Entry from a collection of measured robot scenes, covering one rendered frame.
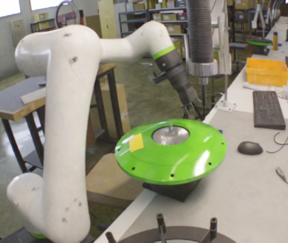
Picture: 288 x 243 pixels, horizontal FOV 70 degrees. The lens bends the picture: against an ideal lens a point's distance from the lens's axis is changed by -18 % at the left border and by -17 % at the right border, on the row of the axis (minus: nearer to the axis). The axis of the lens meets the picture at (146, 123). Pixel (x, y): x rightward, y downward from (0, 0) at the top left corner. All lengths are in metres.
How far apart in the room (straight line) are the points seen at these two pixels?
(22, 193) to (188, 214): 0.45
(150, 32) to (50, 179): 0.59
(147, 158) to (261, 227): 0.36
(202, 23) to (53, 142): 0.36
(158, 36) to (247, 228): 0.67
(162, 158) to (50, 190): 0.27
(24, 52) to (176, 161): 0.46
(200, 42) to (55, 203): 0.43
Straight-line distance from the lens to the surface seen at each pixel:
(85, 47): 0.49
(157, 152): 0.61
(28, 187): 0.67
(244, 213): 0.69
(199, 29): 0.38
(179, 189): 0.70
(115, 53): 0.84
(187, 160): 0.59
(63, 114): 0.49
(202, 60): 0.38
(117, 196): 1.19
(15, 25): 9.92
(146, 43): 0.88
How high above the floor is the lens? 1.43
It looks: 27 degrees down
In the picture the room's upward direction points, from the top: 7 degrees counter-clockwise
